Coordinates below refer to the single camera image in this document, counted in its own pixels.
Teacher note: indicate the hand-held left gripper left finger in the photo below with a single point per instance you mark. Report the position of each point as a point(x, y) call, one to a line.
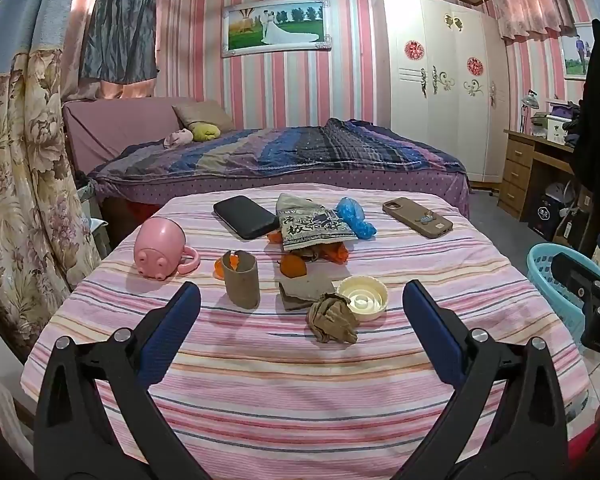
point(172, 330)

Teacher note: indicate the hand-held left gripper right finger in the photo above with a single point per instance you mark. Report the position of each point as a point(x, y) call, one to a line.
point(435, 330)

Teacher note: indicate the light blue plastic basket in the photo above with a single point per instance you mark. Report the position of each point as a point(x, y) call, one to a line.
point(542, 270)

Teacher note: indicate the cream plastic lid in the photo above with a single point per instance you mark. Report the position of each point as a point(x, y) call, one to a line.
point(371, 290)

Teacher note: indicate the cardboard tube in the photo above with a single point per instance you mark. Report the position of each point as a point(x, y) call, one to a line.
point(241, 285)

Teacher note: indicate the pink pig cup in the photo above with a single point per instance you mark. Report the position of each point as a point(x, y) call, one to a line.
point(157, 246)

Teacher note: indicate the brown paper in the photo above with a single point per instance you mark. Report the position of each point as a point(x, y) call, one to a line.
point(330, 321)

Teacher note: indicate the cardboard piece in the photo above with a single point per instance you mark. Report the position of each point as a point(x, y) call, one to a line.
point(302, 290)

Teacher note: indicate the blue plastic bag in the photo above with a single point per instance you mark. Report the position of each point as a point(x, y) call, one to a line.
point(355, 217)

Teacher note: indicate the brown dried peel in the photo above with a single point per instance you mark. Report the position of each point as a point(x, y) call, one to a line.
point(316, 255)

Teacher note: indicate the printed snack bag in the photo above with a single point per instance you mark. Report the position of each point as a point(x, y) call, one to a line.
point(310, 225)

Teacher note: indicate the black box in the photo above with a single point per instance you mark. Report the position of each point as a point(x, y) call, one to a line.
point(544, 216)

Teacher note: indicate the white round appliance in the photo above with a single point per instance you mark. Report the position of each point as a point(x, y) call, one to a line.
point(557, 192)

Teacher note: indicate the phone in brown case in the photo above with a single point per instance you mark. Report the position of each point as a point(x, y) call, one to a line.
point(414, 216)

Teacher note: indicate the wooden desk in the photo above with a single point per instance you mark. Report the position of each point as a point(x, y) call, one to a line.
point(517, 170)

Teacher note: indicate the white box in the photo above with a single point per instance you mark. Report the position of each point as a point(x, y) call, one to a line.
point(557, 130)

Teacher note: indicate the desk lamp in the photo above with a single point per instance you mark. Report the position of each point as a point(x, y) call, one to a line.
point(530, 101)

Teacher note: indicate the pink cloth bundle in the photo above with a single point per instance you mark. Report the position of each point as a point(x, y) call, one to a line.
point(177, 138)

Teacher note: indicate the white wardrobe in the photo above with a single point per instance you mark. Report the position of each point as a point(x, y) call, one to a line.
point(440, 130)

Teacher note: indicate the small framed photo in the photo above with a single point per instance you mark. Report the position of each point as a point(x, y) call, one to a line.
point(575, 52)

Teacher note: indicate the yellow plush toy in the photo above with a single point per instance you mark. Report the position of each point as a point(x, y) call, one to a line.
point(205, 131)

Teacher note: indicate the patchwork quilt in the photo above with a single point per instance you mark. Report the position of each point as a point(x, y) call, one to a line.
point(280, 152)

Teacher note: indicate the purple bed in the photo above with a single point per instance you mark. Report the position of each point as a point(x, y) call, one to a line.
point(110, 130)

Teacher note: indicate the floral curtain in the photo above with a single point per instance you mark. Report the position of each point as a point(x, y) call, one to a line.
point(20, 185)

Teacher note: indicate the beige pillow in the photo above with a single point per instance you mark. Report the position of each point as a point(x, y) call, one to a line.
point(205, 112)

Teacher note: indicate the pink patterned curtain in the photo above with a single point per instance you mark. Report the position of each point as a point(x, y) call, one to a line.
point(530, 5)

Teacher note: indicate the pink satin curtain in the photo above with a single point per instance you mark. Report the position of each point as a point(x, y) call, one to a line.
point(75, 60)

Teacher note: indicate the grey curtain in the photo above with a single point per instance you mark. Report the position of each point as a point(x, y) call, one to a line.
point(120, 25)

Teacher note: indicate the framed wedding photo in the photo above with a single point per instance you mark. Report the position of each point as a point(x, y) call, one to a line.
point(280, 25)

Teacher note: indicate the light blue cloth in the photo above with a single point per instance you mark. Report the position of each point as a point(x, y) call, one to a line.
point(35, 20)

